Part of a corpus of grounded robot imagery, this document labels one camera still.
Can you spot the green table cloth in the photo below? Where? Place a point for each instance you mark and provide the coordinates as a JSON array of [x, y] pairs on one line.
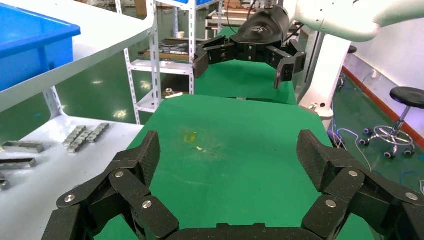
[[232, 149], [245, 79]]

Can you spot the white slotted storage rack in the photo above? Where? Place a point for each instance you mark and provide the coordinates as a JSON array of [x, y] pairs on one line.
[[154, 66]]

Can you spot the grey notched metal rail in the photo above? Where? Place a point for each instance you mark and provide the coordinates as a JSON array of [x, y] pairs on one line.
[[74, 135], [98, 132]]

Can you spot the white robot torso column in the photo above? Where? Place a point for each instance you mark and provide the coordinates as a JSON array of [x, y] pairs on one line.
[[326, 73]]

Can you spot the grey metal blocks cluster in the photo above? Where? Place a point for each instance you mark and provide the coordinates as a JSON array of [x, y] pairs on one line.
[[79, 143]]

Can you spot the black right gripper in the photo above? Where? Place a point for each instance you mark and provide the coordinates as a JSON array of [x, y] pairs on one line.
[[261, 30]]

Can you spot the white wall socket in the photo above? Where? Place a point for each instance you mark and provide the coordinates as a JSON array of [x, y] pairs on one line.
[[374, 73]]

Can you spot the white metal shelf rack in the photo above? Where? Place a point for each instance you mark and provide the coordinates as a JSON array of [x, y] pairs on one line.
[[99, 30]]

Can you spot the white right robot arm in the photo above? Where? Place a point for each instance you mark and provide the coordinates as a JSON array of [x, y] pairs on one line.
[[348, 16]]

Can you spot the grey metal parts stack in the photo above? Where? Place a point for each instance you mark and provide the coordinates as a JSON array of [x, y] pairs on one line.
[[169, 49]]

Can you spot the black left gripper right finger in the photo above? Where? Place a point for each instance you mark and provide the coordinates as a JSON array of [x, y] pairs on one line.
[[344, 185]]

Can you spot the black round stool seat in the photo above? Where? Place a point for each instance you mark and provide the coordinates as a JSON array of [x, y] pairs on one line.
[[352, 49]]

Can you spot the blue plastic parts bin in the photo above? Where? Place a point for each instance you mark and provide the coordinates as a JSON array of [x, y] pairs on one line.
[[30, 43]]

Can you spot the white paper cup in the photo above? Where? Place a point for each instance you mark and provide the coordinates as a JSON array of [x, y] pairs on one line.
[[180, 34]]

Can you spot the grey metal channel bar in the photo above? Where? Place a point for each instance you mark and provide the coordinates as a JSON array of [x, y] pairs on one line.
[[18, 163], [23, 146]]

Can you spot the black stool with casters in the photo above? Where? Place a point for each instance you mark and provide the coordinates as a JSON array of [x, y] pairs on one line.
[[407, 96]]

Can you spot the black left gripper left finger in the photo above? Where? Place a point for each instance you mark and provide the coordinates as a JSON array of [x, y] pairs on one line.
[[132, 185]]

